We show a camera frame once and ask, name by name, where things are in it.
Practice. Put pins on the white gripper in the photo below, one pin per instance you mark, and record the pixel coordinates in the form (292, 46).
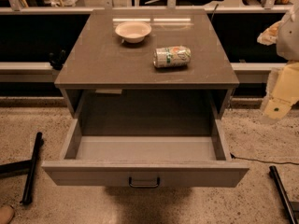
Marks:
(288, 37)

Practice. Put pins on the green white 7up can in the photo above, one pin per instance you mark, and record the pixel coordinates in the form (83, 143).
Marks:
(171, 57)

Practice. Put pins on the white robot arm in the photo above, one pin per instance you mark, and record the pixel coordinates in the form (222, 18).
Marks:
(288, 37)

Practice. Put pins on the open grey top drawer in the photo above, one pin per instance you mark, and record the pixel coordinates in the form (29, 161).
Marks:
(179, 161)

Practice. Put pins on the black stand leg right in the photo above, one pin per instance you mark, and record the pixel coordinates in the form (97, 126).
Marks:
(291, 208)

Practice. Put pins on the black stand leg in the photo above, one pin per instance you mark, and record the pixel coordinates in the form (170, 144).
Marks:
(291, 208)
(27, 167)

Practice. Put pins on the white bowl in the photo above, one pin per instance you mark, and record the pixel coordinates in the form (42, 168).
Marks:
(133, 31)

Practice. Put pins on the grey cabinet with countertop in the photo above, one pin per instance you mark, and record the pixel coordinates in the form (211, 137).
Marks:
(101, 60)

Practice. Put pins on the black stand leg left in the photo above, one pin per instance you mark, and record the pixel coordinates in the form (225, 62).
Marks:
(27, 167)

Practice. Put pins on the brown shoe tip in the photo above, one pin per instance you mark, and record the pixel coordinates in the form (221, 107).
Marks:
(6, 214)

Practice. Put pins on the black drawer handle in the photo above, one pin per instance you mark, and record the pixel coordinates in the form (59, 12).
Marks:
(144, 184)

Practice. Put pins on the black clamp on rail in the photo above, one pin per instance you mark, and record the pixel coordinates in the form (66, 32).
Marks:
(57, 60)

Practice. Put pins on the grey window rail ledge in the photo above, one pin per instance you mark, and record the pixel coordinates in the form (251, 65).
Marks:
(27, 72)

